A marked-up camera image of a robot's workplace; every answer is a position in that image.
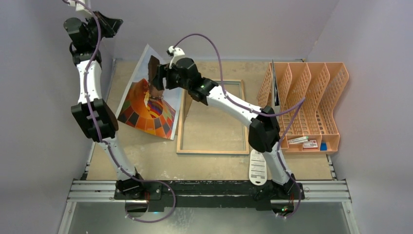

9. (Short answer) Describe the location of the blue wooden picture frame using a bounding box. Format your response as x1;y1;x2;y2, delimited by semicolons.
176;90;249;156

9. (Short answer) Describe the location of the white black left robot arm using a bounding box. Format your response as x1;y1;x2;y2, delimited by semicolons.
63;11;147;199

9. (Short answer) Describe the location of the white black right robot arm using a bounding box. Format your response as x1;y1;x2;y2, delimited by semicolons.
149;58;302;198

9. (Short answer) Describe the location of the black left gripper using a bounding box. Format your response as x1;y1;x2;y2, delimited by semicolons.
84;12;122;47

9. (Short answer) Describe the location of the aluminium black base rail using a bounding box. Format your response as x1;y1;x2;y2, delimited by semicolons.
67;180;351;214

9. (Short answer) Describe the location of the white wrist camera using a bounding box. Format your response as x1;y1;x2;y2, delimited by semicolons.
167;46;186;69
74;0;92;18

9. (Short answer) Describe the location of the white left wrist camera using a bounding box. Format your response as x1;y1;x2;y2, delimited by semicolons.
74;0;92;18

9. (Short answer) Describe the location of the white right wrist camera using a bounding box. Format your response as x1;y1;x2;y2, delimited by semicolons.
167;46;186;69

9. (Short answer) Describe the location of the small red white box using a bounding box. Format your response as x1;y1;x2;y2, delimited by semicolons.
302;140;318;149

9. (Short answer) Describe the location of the white labelled remote tag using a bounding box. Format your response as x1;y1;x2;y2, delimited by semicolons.
248;149;267;186

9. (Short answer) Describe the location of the white marker pen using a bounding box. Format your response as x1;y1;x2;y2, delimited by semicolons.
287;136;309;144

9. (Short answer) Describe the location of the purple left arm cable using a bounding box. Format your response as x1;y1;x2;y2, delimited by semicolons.
62;0;177;224

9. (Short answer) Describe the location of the orange plastic file organizer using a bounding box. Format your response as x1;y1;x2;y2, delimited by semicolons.
257;62;349;154

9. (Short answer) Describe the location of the hot air balloon photo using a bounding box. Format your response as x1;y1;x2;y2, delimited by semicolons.
115;44;182;140

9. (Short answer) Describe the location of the small blue block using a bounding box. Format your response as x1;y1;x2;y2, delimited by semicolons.
320;142;328;151

